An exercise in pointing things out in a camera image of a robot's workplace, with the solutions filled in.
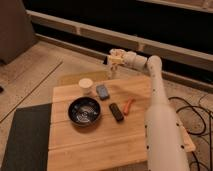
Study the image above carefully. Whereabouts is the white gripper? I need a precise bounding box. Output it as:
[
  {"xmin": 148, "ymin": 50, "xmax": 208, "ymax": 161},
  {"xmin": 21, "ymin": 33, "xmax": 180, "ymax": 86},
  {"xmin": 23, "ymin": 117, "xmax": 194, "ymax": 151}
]
[{"xmin": 109, "ymin": 51, "xmax": 135, "ymax": 79}]

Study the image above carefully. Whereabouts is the small white bottle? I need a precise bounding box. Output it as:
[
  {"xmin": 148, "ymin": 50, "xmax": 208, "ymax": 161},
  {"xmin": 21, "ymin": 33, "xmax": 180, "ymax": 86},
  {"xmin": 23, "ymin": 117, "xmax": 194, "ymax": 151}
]
[{"xmin": 107, "ymin": 55, "xmax": 122, "ymax": 65}]

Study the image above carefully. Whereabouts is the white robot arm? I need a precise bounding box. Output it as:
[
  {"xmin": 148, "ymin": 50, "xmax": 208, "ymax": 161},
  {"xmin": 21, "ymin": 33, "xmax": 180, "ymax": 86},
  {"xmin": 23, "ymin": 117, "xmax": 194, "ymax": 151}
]
[{"xmin": 107, "ymin": 49, "xmax": 190, "ymax": 171}]

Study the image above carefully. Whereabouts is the blue sponge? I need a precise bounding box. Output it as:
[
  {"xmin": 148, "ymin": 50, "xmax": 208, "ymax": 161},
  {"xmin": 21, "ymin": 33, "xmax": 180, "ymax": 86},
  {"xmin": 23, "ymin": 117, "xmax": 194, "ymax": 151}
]
[{"xmin": 96, "ymin": 85, "xmax": 110, "ymax": 100}]

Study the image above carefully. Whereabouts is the white paper cup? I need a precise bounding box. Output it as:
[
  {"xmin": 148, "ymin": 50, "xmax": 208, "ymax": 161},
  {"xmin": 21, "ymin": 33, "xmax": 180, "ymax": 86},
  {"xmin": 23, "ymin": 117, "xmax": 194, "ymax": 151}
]
[{"xmin": 78, "ymin": 78, "xmax": 93, "ymax": 95}]

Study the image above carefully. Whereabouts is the orange carrot toy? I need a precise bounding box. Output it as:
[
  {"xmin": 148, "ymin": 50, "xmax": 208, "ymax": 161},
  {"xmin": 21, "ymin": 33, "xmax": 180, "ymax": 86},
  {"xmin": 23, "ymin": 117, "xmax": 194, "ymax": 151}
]
[{"xmin": 123, "ymin": 98, "xmax": 135, "ymax": 115}]

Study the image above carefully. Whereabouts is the black remote control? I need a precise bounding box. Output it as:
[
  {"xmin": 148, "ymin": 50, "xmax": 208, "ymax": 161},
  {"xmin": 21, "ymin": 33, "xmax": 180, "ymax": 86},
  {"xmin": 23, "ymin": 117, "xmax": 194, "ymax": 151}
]
[{"xmin": 109, "ymin": 103, "xmax": 124, "ymax": 122}]

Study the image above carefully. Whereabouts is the black bowl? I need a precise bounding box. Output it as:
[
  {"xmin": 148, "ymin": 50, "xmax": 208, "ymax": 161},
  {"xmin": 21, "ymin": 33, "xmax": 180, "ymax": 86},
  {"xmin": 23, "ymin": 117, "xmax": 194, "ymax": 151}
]
[{"xmin": 68, "ymin": 97, "xmax": 101, "ymax": 127}]

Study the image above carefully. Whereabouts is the brown sofa corner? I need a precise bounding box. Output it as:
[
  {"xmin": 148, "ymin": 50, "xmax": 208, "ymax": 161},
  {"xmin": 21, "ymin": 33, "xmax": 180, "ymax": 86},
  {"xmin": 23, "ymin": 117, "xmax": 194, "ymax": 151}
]
[{"xmin": 0, "ymin": 0, "xmax": 37, "ymax": 64}]

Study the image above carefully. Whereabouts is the dark grey mat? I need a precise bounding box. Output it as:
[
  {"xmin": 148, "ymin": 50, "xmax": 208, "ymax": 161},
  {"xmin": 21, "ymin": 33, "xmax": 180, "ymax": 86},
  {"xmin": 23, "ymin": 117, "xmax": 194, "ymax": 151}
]
[{"xmin": 0, "ymin": 103, "xmax": 52, "ymax": 171}]

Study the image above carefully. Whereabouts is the black cable on floor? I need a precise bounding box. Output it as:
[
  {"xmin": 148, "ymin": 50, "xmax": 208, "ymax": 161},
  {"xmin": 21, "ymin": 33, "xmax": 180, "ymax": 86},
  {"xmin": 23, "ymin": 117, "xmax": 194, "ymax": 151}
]
[{"xmin": 168, "ymin": 94, "xmax": 213, "ymax": 171}]

